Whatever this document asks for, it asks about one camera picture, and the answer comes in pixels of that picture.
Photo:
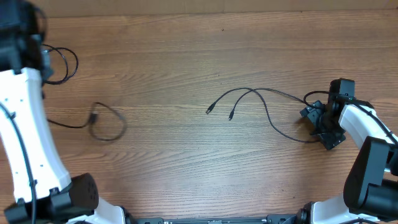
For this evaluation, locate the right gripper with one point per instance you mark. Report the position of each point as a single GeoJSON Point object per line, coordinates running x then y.
{"type": "Point", "coordinates": [332, 139]}

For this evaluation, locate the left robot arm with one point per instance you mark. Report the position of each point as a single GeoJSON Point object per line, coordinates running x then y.
{"type": "Point", "coordinates": [44, 191]}

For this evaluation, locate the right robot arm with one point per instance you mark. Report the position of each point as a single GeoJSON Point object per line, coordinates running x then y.
{"type": "Point", "coordinates": [367, 196]}

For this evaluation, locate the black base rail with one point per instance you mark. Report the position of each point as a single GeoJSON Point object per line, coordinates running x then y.
{"type": "Point", "coordinates": [270, 219]}

